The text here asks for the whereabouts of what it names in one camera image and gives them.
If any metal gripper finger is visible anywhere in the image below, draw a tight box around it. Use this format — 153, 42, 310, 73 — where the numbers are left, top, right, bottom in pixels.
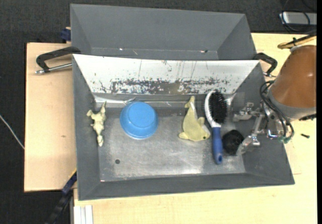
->
235, 134, 261, 156
232, 102, 261, 122

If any black ball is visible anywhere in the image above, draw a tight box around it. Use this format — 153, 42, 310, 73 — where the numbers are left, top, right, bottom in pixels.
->
221, 129, 245, 156

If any blue and white hairbrush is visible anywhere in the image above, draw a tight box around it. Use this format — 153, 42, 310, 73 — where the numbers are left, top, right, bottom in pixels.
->
204, 90, 228, 165

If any pale yellow toy dolphin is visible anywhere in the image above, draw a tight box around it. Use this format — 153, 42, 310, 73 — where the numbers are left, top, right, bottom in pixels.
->
178, 95, 211, 142

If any grey metal bin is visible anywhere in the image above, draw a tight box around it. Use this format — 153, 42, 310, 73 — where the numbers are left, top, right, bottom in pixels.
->
69, 3, 295, 201

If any blue bowl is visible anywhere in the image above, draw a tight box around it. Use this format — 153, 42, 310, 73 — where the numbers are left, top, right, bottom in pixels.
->
119, 101, 159, 140

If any pale yellow toy animal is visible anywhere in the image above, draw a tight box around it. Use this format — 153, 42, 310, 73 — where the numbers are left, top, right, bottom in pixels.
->
86, 101, 108, 147

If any pale brown flat board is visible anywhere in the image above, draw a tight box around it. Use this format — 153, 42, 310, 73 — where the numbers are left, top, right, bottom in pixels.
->
24, 42, 77, 193

